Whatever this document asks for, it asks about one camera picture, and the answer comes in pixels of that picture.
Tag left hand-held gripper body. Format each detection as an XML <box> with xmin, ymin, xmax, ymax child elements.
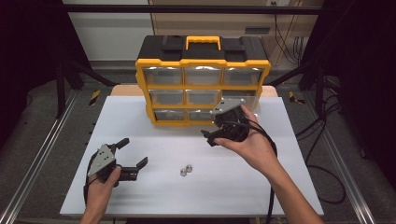
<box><xmin>87</xmin><ymin>143</ymin><xmax>140</xmax><ymax>188</ymax></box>

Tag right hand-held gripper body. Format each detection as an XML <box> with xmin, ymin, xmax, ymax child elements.
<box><xmin>211</xmin><ymin>98</ymin><xmax>250</xmax><ymax>143</ymax></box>

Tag yellow black organizer cabinet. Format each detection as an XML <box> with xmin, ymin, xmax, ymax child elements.
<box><xmin>134</xmin><ymin>35</ymin><xmax>272</xmax><ymax>128</ymax></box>

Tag person's left hand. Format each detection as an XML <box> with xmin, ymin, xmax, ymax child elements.
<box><xmin>85</xmin><ymin>165</ymin><xmax>122</xmax><ymax>216</ymax></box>

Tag person's right hand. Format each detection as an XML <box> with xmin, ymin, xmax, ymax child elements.
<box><xmin>214</xmin><ymin>105</ymin><xmax>280</xmax><ymax>180</ymax></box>

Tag set of clear plastic drawers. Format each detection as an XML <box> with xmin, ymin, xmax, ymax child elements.
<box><xmin>143</xmin><ymin>65</ymin><xmax>263</xmax><ymax>122</ymax></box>

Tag black metal stand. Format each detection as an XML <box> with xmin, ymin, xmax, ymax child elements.
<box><xmin>266</xmin><ymin>59</ymin><xmax>328</xmax><ymax>117</ymax></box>
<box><xmin>55</xmin><ymin>59</ymin><xmax>120</xmax><ymax>119</ymax></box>

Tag black curtain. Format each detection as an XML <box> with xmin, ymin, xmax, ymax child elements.
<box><xmin>300</xmin><ymin>0</ymin><xmax>396</xmax><ymax>188</ymax></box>
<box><xmin>0</xmin><ymin>0</ymin><xmax>92</xmax><ymax>147</ymax></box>

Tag left hand-held gripper black cable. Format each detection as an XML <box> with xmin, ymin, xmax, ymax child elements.
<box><xmin>82</xmin><ymin>151</ymin><xmax>98</xmax><ymax>205</ymax></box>

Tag hand-held gripper black cable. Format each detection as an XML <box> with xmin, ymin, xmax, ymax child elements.
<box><xmin>82</xmin><ymin>151</ymin><xmax>98</xmax><ymax>205</ymax></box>
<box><xmin>222</xmin><ymin>120</ymin><xmax>278</xmax><ymax>224</ymax></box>

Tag right hand-held gripper black cable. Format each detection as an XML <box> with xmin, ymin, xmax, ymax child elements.
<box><xmin>222</xmin><ymin>120</ymin><xmax>278</xmax><ymax>224</ymax></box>

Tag aluminium floor rail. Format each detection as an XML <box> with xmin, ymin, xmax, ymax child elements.
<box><xmin>303</xmin><ymin>92</ymin><xmax>378</xmax><ymax>224</ymax></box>
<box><xmin>0</xmin><ymin>90</ymin><xmax>78</xmax><ymax>224</ymax></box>

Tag hanging black cable bundle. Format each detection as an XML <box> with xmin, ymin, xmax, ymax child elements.
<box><xmin>273</xmin><ymin>13</ymin><xmax>308</xmax><ymax>65</ymax></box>

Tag black floor cables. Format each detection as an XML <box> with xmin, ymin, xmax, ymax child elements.
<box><xmin>294</xmin><ymin>77</ymin><xmax>344</xmax><ymax>162</ymax></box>

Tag black horizontal frame bar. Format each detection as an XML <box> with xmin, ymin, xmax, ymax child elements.
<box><xmin>61</xmin><ymin>4</ymin><xmax>323</xmax><ymax>15</ymax></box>

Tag looped black floor cable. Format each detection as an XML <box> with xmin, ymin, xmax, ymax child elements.
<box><xmin>306</xmin><ymin>164</ymin><xmax>347</xmax><ymax>205</ymax></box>

